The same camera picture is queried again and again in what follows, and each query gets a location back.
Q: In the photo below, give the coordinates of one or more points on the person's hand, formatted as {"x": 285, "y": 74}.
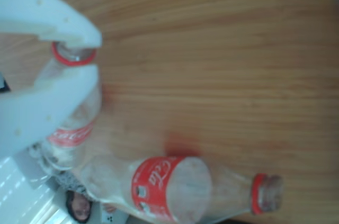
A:
{"x": 110, "y": 208}

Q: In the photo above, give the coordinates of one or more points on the grey sofa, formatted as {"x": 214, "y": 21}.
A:
{"x": 29, "y": 165}

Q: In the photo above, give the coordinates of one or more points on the clear plastic cola bottle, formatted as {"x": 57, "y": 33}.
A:
{"x": 71, "y": 136}
{"x": 151, "y": 179}

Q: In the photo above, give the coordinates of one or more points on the white sheer curtain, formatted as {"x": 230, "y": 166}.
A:
{"x": 21, "y": 195}

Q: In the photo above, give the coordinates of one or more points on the person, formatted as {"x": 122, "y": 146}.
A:
{"x": 78, "y": 206}

